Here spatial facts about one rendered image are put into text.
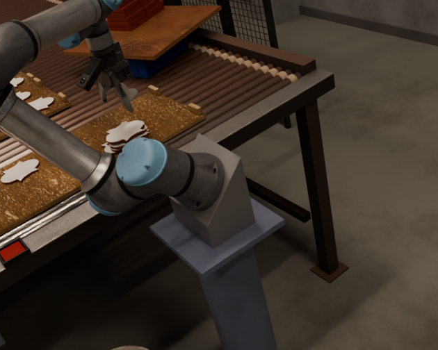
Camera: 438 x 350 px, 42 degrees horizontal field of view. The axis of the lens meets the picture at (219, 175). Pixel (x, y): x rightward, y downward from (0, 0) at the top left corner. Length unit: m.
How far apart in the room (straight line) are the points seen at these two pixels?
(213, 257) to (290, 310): 1.05
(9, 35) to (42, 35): 0.09
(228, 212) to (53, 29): 0.60
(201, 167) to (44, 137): 0.37
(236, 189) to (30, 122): 0.51
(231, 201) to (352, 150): 1.93
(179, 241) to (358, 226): 1.41
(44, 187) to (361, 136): 2.07
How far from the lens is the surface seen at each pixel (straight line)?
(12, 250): 1.65
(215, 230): 1.44
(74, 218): 1.68
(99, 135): 2.01
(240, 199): 1.45
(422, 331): 2.36
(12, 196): 1.87
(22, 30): 1.29
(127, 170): 1.34
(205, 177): 1.39
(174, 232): 1.56
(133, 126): 1.86
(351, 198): 2.95
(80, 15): 1.44
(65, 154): 1.38
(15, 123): 1.35
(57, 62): 2.86
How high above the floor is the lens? 1.83
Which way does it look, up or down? 34 degrees down
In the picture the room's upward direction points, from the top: 15 degrees counter-clockwise
